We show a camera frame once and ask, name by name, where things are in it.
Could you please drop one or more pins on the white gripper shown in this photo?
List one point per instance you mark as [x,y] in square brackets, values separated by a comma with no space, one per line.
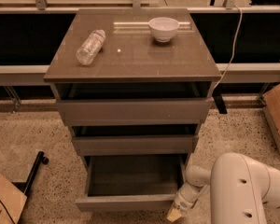
[181,203]

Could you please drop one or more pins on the grey bottom drawer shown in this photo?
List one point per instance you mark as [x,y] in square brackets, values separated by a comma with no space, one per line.
[132,182]

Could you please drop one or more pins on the grey drawer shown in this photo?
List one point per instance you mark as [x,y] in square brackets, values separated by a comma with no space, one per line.
[133,112]
[133,145]
[132,182]

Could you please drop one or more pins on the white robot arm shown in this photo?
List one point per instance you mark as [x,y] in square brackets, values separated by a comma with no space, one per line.
[240,189]

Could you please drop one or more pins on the grey middle drawer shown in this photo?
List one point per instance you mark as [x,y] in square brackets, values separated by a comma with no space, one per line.
[133,145]

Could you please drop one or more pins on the grey top drawer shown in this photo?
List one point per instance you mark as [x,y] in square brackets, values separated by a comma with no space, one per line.
[133,112]

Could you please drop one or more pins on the grey drawer cabinet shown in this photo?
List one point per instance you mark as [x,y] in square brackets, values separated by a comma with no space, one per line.
[133,65]

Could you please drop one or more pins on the black wheeled stand leg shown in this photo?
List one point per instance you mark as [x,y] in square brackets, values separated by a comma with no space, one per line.
[26,185]

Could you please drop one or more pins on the cardboard box at left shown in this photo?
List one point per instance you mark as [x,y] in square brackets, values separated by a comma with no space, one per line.
[12,200]

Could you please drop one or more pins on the clear plastic water bottle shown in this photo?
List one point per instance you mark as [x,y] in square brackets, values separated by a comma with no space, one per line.
[91,47]

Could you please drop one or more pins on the white ceramic bowl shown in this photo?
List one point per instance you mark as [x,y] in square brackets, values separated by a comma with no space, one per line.
[163,29]

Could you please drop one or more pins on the metal railing frame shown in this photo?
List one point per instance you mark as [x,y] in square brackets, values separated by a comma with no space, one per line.
[31,30]

